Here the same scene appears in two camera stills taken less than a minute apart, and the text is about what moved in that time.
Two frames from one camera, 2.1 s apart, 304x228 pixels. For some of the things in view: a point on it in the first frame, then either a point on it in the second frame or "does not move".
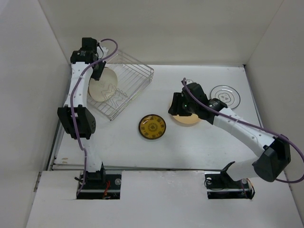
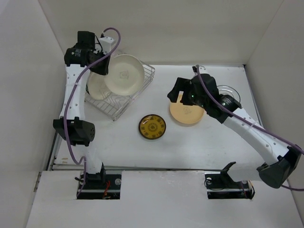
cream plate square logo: [104, 89] to [125, 75]
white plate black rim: [229, 95] does not move
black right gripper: [175, 109] to [183, 84]
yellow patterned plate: [152, 127] does not move
